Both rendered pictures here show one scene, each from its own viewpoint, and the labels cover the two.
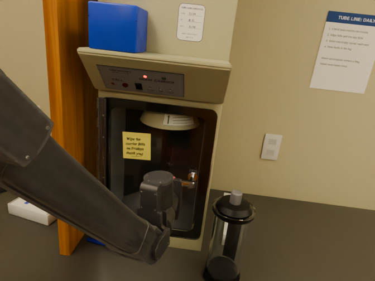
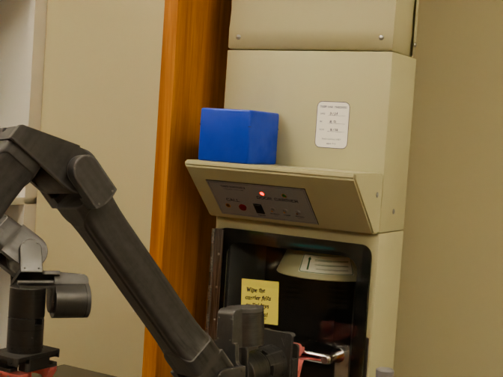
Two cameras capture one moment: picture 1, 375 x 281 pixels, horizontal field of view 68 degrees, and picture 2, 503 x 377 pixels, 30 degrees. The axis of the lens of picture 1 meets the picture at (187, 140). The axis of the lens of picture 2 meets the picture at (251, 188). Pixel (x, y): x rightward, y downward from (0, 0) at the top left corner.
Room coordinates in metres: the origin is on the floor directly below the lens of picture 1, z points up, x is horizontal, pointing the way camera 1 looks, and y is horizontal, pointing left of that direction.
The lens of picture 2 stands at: (-0.78, -0.61, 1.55)
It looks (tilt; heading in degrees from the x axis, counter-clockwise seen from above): 3 degrees down; 28
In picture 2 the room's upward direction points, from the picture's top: 4 degrees clockwise
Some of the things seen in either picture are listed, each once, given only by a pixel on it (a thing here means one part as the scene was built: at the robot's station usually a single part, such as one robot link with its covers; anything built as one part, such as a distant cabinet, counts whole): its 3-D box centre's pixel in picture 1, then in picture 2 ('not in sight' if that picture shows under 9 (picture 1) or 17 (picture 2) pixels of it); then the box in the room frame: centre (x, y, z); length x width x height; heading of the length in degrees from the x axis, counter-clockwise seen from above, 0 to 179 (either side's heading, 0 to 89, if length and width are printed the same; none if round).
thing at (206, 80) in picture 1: (157, 77); (280, 195); (0.64, 0.08, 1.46); 0.32 x 0.11 x 0.10; 88
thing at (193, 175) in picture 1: (178, 179); (312, 354); (0.65, 0.01, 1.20); 0.10 x 0.05 x 0.03; 87
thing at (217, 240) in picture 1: (227, 241); not in sight; (0.60, -0.13, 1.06); 0.11 x 0.11 x 0.21
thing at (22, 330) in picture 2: not in sight; (25, 339); (0.38, 0.39, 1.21); 0.10 x 0.07 x 0.07; 178
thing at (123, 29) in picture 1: (119, 28); (239, 136); (0.64, 0.17, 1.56); 0.10 x 0.10 x 0.09; 88
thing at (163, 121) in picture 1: (153, 173); (283, 349); (0.69, 0.08, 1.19); 0.30 x 0.01 x 0.40; 87
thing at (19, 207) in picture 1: (41, 205); not in sight; (0.81, 0.48, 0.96); 0.16 x 0.12 x 0.04; 76
